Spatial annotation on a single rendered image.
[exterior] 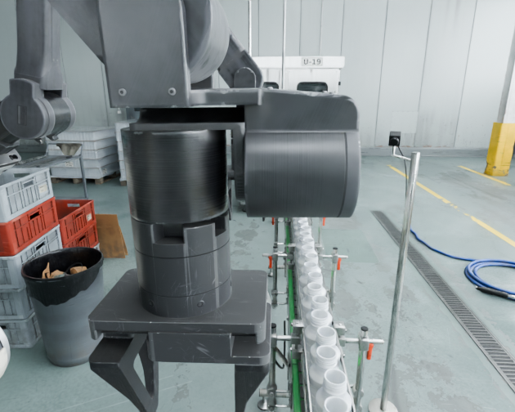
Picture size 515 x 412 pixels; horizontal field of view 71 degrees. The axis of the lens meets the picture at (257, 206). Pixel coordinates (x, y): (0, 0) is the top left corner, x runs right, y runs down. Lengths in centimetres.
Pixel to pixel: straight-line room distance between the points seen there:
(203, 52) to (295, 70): 479
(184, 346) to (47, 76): 59
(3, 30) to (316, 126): 1295
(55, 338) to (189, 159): 243
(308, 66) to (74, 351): 398
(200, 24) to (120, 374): 20
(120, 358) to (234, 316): 7
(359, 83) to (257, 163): 1051
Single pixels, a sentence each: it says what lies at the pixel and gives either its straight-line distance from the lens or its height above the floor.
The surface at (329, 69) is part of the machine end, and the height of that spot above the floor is 195.
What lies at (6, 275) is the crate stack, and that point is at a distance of 278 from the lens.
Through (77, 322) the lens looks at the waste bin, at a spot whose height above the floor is 32.
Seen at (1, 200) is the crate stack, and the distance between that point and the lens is 259.
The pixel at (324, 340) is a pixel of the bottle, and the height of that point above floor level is 116.
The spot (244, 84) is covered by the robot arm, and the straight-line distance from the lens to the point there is 61.
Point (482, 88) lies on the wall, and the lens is 1177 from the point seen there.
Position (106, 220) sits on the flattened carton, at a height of 45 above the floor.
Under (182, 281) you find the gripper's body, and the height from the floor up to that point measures 151.
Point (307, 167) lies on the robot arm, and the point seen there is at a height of 157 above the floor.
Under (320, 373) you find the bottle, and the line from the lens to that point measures 72.
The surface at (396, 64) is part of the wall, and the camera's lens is 1093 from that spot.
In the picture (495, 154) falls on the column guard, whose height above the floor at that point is 46.
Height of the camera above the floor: 161
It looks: 17 degrees down
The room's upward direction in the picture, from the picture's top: straight up
